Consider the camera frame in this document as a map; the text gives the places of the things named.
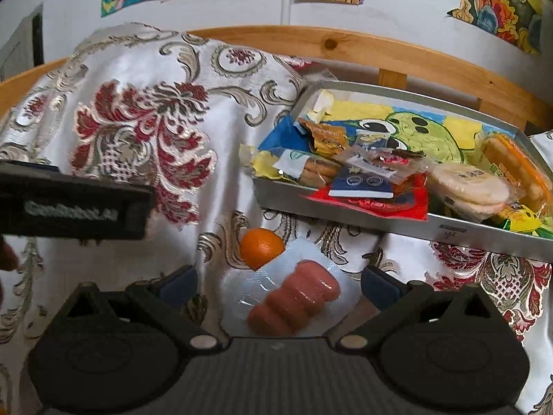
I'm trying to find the pink sausage pack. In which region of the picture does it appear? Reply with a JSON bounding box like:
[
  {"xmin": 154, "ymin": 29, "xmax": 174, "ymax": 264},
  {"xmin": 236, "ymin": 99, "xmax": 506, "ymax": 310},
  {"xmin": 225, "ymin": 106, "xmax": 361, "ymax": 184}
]
[{"xmin": 220, "ymin": 238, "xmax": 361, "ymax": 337}]

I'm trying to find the red spicy snack packet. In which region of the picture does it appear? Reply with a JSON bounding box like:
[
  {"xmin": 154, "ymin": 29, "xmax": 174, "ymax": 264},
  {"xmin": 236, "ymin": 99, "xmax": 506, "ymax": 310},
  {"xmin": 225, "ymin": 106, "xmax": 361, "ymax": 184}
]
[{"xmin": 306, "ymin": 174, "xmax": 429, "ymax": 221}]

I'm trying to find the orange mandarin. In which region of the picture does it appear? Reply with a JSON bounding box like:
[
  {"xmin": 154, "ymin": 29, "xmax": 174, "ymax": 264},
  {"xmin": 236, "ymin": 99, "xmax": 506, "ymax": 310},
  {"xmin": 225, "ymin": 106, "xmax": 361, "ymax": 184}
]
[{"xmin": 240, "ymin": 228, "xmax": 285, "ymax": 271}]

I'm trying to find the round rice cracker pack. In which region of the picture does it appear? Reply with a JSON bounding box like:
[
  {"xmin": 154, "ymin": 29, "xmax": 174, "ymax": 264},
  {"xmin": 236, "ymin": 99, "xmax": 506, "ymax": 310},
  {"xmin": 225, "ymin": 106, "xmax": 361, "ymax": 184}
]
[{"xmin": 428, "ymin": 162, "xmax": 519, "ymax": 222}]

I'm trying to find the dark blue calcium bar packet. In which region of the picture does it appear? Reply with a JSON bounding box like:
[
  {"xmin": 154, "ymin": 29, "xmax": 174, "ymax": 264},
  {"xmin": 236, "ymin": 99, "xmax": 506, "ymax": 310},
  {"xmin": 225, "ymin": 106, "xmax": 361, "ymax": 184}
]
[{"xmin": 330, "ymin": 132, "xmax": 394, "ymax": 199}]

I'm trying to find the clear packet dark dried snack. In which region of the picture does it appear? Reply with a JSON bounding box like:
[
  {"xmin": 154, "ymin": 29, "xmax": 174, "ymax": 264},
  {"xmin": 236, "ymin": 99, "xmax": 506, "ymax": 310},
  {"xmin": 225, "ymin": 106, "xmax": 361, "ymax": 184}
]
[{"xmin": 334, "ymin": 145, "xmax": 432, "ymax": 185}]

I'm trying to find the yellow green snack packet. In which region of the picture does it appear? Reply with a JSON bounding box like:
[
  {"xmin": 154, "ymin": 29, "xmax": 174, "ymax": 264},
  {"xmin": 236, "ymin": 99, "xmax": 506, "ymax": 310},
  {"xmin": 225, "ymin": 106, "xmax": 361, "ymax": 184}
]
[{"xmin": 492, "ymin": 202, "xmax": 552, "ymax": 239}]

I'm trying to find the green label biscuit pack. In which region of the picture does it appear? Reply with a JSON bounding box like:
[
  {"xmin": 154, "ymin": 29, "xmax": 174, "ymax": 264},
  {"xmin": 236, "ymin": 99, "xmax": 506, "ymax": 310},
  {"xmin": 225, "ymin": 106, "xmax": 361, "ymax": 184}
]
[{"xmin": 274, "ymin": 149, "xmax": 341, "ymax": 188}]

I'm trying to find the gold foil snack packet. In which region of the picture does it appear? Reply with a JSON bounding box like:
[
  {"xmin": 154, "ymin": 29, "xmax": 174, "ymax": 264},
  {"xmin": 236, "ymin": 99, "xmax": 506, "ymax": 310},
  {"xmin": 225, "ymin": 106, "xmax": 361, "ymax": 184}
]
[{"xmin": 299, "ymin": 119, "xmax": 350, "ymax": 158}]

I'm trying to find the orange cake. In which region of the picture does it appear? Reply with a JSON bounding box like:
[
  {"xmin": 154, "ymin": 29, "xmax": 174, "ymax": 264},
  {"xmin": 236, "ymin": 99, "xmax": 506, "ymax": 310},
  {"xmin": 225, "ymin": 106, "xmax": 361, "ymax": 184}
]
[{"xmin": 479, "ymin": 133, "xmax": 552, "ymax": 218}]

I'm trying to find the floral satin sofa cover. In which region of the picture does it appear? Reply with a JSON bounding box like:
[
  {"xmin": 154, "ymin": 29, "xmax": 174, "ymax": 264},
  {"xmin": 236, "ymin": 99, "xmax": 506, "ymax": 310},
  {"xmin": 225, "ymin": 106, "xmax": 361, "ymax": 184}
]
[{"xmin": 1, "ymin": 24, "xmax": 552, "ymax": 414}]

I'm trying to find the grey tray with cartoon drawing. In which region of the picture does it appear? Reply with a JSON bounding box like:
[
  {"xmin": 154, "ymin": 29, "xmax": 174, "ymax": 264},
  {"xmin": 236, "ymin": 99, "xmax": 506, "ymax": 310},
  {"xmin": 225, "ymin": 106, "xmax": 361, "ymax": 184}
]
[{"xmin": 239, "ymin": 81, "xmax": 552, "ymax": 261}]

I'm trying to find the torn flower poster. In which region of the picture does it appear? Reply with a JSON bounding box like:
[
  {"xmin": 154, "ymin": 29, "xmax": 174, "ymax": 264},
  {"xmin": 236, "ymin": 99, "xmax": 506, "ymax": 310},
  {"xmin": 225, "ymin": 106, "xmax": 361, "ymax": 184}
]
[{"xmin": 447, "ymin": 0, "xmax": 543, "ymax": 54}]

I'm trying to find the wooden sofa frame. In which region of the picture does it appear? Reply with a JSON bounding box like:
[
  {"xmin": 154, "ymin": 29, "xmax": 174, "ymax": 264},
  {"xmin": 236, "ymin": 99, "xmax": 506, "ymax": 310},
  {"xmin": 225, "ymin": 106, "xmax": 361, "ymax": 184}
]
[{"xmin": 0, "ymin": 24, "xmax": 553, "ymax": 135}]

